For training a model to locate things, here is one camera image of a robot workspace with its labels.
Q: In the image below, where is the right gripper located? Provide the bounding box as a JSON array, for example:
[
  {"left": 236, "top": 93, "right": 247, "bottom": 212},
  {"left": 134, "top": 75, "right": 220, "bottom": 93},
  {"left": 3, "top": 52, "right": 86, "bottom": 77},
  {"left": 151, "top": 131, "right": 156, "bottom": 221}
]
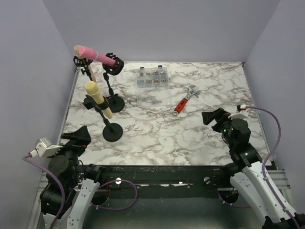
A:
[{"left": 203, "top": 106, "right": 236, "bottom": 148}]

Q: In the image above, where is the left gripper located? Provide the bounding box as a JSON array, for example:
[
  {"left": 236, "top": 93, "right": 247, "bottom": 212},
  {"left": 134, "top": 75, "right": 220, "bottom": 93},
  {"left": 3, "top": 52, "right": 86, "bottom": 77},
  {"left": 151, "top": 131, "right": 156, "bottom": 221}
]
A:
[{"left": 48, "top": 125, "right": 91, "bottom": 184}]

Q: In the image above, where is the black round-base clip stand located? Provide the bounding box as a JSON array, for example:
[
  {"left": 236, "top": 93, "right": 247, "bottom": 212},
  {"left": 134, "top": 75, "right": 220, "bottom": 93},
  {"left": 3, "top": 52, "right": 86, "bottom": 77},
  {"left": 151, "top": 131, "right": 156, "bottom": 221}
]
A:
[{"left": 82, "top": 95, "right": 123, "bottom": 142}]

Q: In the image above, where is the black shock-mount round-base stand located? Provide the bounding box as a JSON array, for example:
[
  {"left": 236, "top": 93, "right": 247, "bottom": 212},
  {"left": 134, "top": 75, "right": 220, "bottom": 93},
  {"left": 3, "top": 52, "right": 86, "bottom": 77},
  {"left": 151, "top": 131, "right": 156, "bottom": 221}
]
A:
[{"left": 102, "top": 52, "right": 125, "bottom": 113}]

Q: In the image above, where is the yellow microphone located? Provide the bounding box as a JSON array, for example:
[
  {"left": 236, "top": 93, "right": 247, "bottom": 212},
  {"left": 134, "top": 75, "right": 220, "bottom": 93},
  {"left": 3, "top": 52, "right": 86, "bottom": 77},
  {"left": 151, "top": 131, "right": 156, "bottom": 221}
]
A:
[{"left": 85, "top": 81, "right": 113, "bottom": 119}]

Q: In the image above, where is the black tripod shock-mount stand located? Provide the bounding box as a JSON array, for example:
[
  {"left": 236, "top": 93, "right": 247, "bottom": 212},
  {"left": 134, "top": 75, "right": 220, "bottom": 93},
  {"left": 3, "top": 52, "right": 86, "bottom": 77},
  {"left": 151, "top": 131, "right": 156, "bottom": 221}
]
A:
[{"left": 73, "top": 55, "right": 96, "bottom": 82}]

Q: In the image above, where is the pink microphone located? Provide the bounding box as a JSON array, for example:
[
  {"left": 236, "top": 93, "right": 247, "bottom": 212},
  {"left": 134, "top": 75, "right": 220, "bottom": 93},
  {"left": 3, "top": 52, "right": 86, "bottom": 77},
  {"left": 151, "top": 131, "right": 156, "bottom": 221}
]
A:
[{"left": 79, "top": 46, "right": 117, "bottom": 67}]

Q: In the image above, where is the beige microphone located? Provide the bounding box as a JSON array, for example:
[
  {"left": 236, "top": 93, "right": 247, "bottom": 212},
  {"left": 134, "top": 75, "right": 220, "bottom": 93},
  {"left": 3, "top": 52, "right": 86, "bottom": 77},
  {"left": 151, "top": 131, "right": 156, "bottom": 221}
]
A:
[{"left": 73, "top": 45, "right": 96, "bottom": 82}]

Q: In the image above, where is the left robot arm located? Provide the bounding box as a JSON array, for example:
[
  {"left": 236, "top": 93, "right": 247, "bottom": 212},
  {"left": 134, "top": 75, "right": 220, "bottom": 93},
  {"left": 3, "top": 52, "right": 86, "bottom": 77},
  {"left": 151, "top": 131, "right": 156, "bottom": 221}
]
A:
[{"left": 40, "top": 125, "right": 106, "bottom": 229}]

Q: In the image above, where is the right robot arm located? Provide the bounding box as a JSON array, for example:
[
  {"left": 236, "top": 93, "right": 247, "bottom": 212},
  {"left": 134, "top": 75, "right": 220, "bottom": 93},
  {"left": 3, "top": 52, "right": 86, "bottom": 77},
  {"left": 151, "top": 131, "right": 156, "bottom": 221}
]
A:
[{"left": 202, "top": 105, "right": 305, "bottom": 229}]

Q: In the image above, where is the clear plastic screw organizer box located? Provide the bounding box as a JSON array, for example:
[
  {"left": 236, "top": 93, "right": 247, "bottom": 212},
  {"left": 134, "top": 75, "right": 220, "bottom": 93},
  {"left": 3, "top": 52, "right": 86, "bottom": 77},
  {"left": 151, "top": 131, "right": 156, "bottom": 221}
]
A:
[{"left": 134, "top": 65, "right": 172, "bottom": 107}]

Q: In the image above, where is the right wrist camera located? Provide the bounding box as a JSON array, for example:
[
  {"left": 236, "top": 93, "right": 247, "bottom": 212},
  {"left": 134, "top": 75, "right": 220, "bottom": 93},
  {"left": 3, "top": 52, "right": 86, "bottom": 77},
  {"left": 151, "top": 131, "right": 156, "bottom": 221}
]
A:
[{"left": 228, "top": 104, "right": 249, "bottom": 120}]

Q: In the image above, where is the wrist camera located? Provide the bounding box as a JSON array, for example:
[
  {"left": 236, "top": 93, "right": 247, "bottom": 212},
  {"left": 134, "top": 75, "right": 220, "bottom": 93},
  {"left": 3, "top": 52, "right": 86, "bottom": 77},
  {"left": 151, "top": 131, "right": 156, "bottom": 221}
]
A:
[
  {"left": 28, "top": 137, "right": 62, "bottom": 157},
  {"left": 228, "top": 104, "right": 249, "bottom": 120}
]

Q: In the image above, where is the red-handled adjustable wrench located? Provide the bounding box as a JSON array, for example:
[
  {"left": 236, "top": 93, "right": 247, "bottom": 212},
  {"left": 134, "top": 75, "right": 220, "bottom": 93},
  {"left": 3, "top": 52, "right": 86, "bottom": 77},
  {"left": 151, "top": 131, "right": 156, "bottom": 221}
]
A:
[{"left": 173, "top": 84, "right": 201, "bottom": 116}]

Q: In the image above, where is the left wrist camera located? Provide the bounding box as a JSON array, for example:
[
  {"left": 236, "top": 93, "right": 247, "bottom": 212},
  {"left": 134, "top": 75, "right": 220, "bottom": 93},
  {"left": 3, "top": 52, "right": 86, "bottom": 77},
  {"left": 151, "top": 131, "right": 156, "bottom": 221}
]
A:
[{"left": 28, "top": 137, "right": 62, "bottom": 157}]

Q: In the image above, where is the black front mounting rail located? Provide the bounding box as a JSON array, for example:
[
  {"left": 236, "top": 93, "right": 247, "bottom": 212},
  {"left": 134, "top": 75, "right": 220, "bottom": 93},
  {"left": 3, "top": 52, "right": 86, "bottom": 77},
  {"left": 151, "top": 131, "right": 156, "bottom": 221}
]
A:
[{"left": 77, "top": 164, "right": 234, "bottom": 199}]

